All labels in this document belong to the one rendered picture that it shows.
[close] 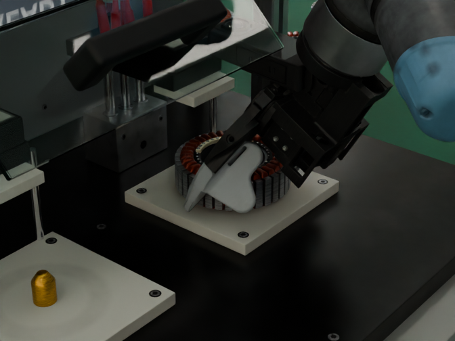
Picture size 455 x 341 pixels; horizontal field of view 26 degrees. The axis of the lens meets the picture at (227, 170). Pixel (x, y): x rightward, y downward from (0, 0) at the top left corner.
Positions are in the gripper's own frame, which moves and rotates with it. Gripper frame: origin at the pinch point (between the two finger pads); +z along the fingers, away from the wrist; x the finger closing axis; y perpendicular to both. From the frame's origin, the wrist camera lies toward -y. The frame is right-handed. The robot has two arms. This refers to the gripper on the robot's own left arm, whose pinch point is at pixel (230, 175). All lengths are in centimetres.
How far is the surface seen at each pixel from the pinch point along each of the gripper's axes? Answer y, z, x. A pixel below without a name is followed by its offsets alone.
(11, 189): -5.9, -6.7, -24.8
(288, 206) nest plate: 6.5, -2.7, 0.0
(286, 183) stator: 4.7, -3.7, 1.1
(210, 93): -5.8, -6.7, -0.9
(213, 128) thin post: -6.3, 2.5, 5.5
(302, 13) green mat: -22, 18, 52
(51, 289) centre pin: 1.0, -1.2, -24.4
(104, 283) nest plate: 2.7, -0.5, -19.7
